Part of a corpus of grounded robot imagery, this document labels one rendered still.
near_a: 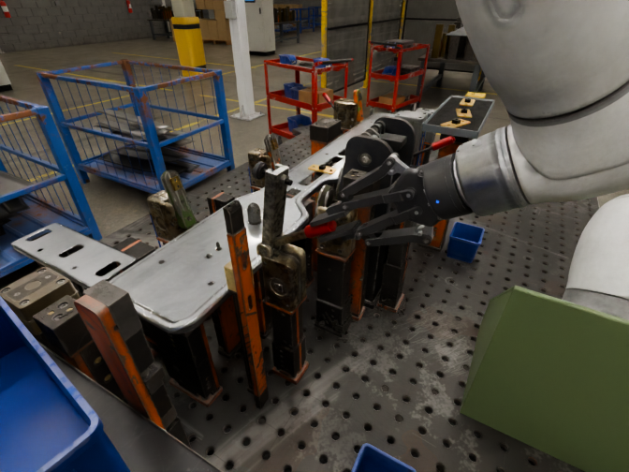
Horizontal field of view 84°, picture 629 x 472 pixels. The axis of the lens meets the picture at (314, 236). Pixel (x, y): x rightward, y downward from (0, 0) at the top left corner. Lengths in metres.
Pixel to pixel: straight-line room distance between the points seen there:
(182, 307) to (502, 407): 0.64
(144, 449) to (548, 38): 0.52
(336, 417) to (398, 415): 0.13
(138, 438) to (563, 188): 0.51
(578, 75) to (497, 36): 0.06
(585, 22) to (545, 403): 0.64
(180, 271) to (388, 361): 0.53
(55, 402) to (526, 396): 0.74
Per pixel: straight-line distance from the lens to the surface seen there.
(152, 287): 0.71
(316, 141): 1.42
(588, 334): 0.68
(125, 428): 0.51
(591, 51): 0.33
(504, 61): 0.33
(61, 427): 0.54
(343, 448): 0.81
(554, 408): 0.81
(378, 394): 0.88
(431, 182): 0.43
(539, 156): 0.39
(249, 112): 5.35
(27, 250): 0.95
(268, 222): 0.60
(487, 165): 0.41
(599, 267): 0.85
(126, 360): 0.44
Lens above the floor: 1.44
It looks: 34 degrees down
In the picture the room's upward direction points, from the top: straight up
